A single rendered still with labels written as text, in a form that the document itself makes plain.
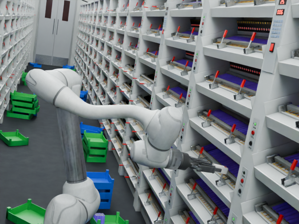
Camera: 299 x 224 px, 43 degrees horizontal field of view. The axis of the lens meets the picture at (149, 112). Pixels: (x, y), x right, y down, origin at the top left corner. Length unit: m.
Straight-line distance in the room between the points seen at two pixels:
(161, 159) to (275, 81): 0.53
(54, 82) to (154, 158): 0.54
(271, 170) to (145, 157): 0.48
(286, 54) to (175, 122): 0.46
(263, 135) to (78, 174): 0.90
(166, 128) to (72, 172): 0.63
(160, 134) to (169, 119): 0.08
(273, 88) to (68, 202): 0.98
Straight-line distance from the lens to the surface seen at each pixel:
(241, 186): 1.55
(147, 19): 3.38
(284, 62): 1.40
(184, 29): 2.74
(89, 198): 1.90
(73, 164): 1.87
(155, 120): 1.45
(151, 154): 1.52
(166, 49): 2.71
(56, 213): 1.74
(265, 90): 1.46
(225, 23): 2.09
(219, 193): 1.73
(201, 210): 1.95
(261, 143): 1.47
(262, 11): 1.59
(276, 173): 1.42
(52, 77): 1.70
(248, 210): 1.55
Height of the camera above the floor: 1.35
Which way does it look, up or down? 12 degrees down
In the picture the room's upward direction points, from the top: 9 degrees clockwise
